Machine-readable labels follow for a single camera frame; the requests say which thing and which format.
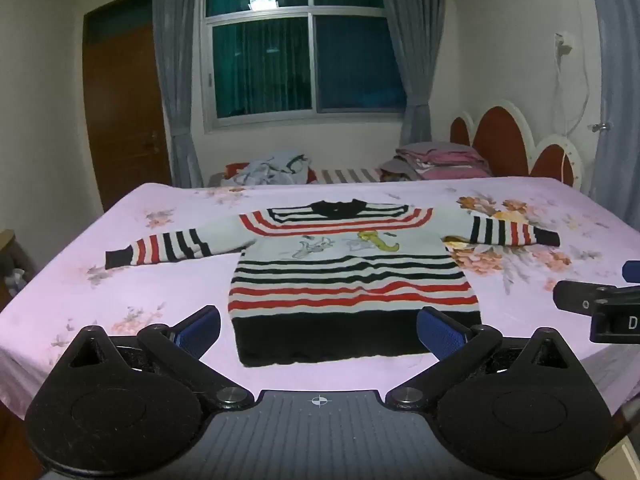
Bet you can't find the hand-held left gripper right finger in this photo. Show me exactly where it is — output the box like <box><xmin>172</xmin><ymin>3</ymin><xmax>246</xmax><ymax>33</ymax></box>
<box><xmin>385</xmin><ymin>306</ymin><xmax>581</xmax><ymax>413</ymax></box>

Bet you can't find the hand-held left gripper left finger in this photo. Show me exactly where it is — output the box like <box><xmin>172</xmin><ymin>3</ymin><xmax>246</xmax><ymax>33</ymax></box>
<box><xmin>65</xmin><ymin>305</ymin><xmax>256</xmax><ymax>411</ymax></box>

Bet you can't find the striped knit sweater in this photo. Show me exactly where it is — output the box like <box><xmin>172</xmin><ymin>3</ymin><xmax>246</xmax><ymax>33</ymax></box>
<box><xmin>105</xmin><ymin>199</ymin><xmax>561</xmax><ymax>368</ymax></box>

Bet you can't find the grey crumpled clothes pile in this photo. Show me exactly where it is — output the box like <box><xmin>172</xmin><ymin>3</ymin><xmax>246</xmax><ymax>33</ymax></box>
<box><xmin>225</xmin><ymin>150</ymin><xmax>313</xmax><ymax>187</ymax></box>

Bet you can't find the bed with floral pink sheet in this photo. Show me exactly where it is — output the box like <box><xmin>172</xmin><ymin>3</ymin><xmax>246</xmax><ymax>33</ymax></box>
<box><xmin>0</xmin><ymin>176</ymin><xmax>640</xmax><ymax>421</ymax></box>

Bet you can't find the pink grey folded bedding pile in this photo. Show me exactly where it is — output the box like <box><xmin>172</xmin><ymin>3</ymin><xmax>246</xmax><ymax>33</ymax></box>
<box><xmin>380</xmin><ymin>141</ymin><xmax>493</xmax><ymax>182</ymax></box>

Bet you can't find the red white scalloped headboard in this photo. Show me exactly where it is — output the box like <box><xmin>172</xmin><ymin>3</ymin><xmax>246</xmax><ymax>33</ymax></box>
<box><xmin>449</xmin><ymin>100</ymin><xmax>585</xmax><ymax>191</ymax></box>

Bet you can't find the grey white striped cloth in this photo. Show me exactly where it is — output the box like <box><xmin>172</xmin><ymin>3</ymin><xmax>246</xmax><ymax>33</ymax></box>
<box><xmin>312</xmin><ymin>167</ymin><xmax>383</xmax><ymax>185</ymax></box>

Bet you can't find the blue grey side curtain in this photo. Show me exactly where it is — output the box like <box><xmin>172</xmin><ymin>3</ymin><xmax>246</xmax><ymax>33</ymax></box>
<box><xmin>585</xmin><ymin>0</ymin><xmax>640</xmax><ymax>233</ymax></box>

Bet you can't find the dark bedside furniture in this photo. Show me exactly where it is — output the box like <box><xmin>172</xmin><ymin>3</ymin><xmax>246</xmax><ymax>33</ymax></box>
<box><xmin>0</xmin><ymin>229</ymin><xmax>37</xmax><ymax>313</ymax></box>

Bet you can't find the brown wooden door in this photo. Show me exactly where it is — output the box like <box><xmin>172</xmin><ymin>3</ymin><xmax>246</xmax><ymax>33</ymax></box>
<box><xmin>82</xmin><ymin>0</ymin><xmax>173</xmax><ymax>213</ymax></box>

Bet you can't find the grey window curtain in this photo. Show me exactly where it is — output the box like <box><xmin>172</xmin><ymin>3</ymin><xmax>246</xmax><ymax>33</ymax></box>
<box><xmin>375</xmin><ymin>0</ymin><xmax>448</xmax><ymax>148</ymax></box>
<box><xmin>151</xmin><ymin>0</ymin><xmax>206</xmax><ymax>188</ymax></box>

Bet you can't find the sliding glass window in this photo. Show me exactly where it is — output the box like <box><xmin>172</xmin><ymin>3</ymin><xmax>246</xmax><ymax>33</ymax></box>
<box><xmin>200</xmin><ymin>0</ymin><xmax>408</xmax><ymax>133</ymax></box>

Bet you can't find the white wall plug with cable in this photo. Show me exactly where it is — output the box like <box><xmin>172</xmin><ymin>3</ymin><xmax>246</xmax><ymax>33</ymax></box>
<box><xmin>552</xmin><ymin>32</ymin><xmax>592</xmax><ymax>137</ymax></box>

